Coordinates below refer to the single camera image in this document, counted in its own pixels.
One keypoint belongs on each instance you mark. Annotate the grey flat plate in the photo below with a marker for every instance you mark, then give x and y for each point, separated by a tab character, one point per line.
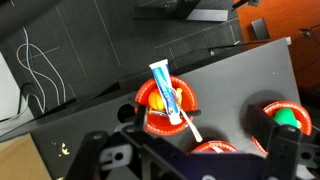
260	28

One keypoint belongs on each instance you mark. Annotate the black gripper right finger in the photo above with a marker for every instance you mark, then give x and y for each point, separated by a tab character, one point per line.
283	146

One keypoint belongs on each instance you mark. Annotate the white plastic fork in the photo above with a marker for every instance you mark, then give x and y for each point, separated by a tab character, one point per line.
191	125

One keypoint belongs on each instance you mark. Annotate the orange bowl with utensils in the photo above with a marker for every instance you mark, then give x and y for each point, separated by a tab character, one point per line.
186	96

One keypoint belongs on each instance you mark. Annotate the yellow toy piece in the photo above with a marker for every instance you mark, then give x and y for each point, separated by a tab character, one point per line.
179	93

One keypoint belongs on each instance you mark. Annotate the blue white toothpaste tube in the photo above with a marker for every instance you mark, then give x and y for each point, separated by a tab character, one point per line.
165	90

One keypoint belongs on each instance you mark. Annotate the yellow scrap bits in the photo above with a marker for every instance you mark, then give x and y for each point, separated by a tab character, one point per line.
64	150

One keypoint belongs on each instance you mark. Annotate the large cardboard box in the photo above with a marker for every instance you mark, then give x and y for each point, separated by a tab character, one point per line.
20	160

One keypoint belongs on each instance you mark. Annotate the green plush toy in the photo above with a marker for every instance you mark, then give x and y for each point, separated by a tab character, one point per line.
286	117

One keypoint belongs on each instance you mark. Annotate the orange bowl with green toy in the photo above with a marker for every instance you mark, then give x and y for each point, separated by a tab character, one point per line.
301	113

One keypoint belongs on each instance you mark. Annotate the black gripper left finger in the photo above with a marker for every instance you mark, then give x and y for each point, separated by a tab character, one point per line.
88	153

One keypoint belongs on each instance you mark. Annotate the orange bowl with red block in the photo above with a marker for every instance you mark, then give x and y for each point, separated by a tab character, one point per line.
213	145

